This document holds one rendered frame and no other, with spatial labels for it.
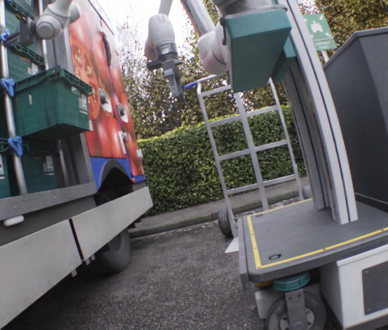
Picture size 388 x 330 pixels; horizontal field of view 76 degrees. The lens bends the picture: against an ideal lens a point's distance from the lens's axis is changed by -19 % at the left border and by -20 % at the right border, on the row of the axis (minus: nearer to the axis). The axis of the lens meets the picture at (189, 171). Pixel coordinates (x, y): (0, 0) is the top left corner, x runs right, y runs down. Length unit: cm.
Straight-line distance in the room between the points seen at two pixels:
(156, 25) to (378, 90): 86
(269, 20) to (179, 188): 318
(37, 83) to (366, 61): 125
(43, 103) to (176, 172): 263
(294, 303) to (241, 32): 71
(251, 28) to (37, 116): 98
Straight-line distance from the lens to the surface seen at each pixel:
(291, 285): 80
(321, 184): 115
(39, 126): 135
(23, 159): 141
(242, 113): 215
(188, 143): 369
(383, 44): 90
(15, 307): 94
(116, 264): 206
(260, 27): 74
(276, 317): 87
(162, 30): 123
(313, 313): 90
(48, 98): 135
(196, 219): 318
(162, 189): 380
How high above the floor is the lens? 59
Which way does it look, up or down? 1 degrees down
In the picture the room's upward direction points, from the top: 14 degrees counter-clockwise
